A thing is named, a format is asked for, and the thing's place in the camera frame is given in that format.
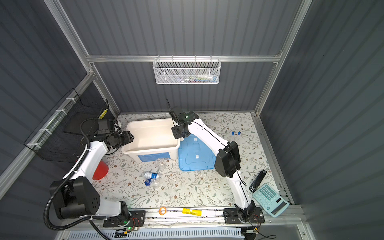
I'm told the white plastic storage bin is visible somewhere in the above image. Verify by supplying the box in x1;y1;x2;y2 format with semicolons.
121;118;180;162

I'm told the clear glass flask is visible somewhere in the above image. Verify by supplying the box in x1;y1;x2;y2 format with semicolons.
155;159;167;173

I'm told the blue base graduated cylinder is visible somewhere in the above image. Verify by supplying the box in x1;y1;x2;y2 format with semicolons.
144;179;161;189

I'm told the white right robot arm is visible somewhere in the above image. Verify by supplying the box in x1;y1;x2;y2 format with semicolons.
169;106;256;223

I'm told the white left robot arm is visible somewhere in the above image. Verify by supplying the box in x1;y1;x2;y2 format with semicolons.
43;119;134;231

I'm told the blue plastic bin lid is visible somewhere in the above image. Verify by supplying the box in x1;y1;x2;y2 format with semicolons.
179;134;216;172

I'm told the red pencil cup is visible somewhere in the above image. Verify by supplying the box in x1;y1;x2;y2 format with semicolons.
92;160;109;181

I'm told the blue cap clear bottle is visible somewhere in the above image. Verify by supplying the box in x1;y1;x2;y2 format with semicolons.
143;172;160;180

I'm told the orange rubber band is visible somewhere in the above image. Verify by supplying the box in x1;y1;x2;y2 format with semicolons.
159;207;167;216

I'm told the yellow label tag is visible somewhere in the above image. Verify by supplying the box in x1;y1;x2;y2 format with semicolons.
182;208;202;217

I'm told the black stapler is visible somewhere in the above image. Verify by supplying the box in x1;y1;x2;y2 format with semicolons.
249;170;267;193

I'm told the teal calculator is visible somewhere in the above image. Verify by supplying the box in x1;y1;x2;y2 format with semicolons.
252;184;290;218

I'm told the black wire wall basket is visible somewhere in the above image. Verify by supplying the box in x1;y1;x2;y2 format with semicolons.
24;89;113;163

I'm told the white wire wall basket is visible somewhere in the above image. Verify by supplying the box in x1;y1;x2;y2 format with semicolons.
153;59;222;85

